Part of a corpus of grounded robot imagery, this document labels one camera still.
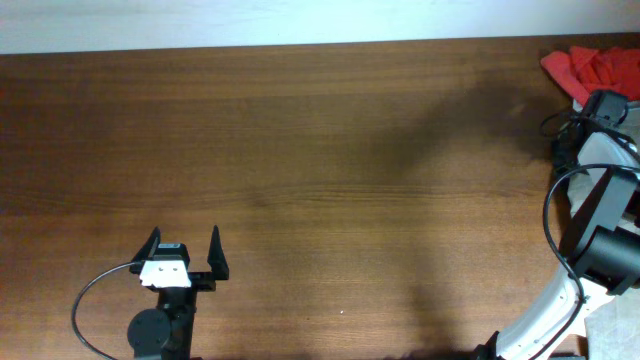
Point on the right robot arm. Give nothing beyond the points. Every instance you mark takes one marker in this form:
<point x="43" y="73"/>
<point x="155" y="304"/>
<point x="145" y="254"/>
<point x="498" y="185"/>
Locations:
<point x="598" y="259"/>

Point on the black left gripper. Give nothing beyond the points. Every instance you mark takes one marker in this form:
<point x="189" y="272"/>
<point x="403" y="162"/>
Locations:
<point x="201" y="278"/>

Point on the red cloth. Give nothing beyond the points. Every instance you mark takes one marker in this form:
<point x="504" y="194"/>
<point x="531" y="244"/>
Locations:
<point x="582" y="71"/>

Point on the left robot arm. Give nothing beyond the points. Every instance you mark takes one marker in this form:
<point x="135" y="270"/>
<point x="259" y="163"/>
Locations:
<point x="166" y="330"/>

